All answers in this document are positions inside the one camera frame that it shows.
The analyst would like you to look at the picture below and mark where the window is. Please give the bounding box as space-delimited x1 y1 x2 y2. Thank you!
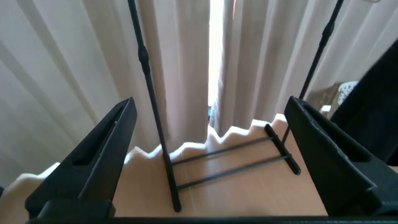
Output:
207 0 225 125

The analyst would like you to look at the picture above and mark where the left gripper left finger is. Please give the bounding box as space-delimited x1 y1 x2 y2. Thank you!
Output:
24 96 138 218

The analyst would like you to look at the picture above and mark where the white laundry basket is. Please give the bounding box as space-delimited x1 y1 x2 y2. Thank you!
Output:
337 81 359 106

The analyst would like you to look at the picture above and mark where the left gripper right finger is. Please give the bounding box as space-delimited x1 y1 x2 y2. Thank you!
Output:
284 95 398 218

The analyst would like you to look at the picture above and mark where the black clothes rack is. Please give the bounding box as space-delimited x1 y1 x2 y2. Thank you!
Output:
127 0 345 213

